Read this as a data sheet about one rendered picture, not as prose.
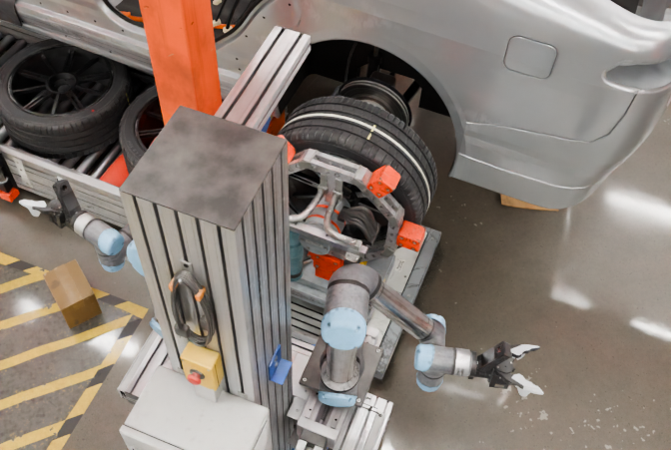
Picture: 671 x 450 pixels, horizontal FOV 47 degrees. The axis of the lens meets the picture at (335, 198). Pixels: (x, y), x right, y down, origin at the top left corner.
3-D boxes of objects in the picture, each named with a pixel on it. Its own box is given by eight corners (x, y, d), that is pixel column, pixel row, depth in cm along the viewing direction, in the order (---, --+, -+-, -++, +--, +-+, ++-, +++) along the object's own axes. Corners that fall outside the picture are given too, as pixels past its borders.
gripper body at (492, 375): (508, 367, 222) (466, 361, 223) (514, 350, 216) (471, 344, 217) (509, 390, 217) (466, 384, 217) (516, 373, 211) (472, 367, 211)
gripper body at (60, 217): (48, 220, 247) (74, 238, 243) (44, 202, 241) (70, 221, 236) (67, 207, 251) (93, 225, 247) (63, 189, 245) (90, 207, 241)
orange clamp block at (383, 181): (386, 184, 276) (401, 176, 269) (378, 200, 272) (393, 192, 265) (371, 172, 274) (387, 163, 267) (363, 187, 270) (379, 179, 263)
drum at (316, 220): (351, 220, 300) (353, 198, 288) (331, 261, 287) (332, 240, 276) (319, 208, 303) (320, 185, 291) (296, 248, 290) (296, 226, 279)
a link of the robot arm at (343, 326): (359, 370, 246) (372, 281, 203) (354, 415, 237) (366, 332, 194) (323, 365, 246) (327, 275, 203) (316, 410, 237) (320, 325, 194)
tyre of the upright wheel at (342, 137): (472, 190, 298) (359, 69, 274) (454, 235, 284) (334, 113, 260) (360, 226, 346) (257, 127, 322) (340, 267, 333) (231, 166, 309)
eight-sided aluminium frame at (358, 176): (395, 265, 311) (410, 182, 268) (389, 278, 307) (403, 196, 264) (274, 221, 323) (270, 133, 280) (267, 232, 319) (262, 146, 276)
